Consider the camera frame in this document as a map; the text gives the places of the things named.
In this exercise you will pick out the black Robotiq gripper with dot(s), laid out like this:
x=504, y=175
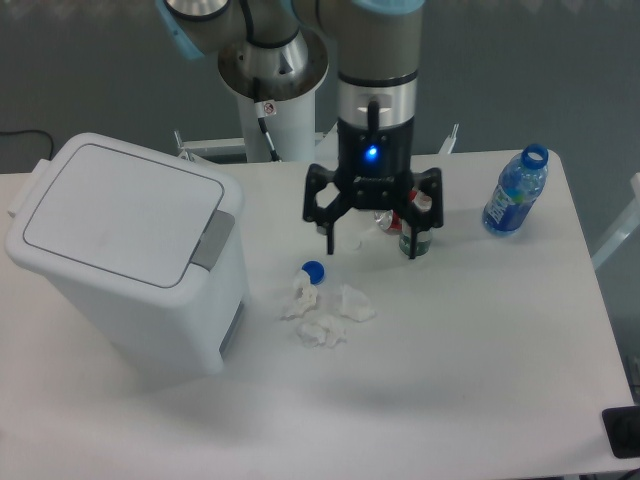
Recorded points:
x=375, y=160

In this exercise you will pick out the white plastic trash can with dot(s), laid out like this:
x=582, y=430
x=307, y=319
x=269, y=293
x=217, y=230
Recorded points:
x=147, y=246

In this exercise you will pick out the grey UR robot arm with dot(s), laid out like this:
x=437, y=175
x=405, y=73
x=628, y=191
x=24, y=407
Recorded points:
x=276, y=51

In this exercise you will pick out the crushed red soda can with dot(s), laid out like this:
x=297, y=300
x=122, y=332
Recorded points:
x=390, y=222

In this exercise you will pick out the clear green-label plastic bottle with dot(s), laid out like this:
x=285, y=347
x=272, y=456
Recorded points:
x=423, y=242

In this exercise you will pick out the blue bottle cap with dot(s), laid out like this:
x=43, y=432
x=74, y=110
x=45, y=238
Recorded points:
x=315, y=270

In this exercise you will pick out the crumpled white tissue right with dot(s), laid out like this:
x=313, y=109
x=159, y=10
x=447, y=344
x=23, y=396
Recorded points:
x=355, y=305

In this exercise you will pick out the crumpled white tissue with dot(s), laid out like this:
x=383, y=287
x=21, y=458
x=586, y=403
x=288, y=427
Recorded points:
x=355, y=305
x=304, y=297
x=324, y=331

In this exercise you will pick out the crumpled white tissue left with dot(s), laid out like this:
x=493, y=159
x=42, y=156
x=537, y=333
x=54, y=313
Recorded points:
x=304, y=297

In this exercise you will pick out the crumpled white tissue bottom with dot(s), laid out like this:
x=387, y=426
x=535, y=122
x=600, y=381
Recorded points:
x=324, y=331

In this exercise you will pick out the blue plastic drink bottle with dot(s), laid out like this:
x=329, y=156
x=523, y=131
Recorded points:
x=519, y=185

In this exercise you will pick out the black device at corner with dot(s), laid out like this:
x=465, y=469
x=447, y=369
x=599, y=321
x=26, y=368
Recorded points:
x=622, y=429

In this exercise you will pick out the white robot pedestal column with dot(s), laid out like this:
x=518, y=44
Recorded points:
x=290, y=123

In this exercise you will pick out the white frame at right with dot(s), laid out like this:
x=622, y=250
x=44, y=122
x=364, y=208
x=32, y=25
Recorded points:
x=619, y=230

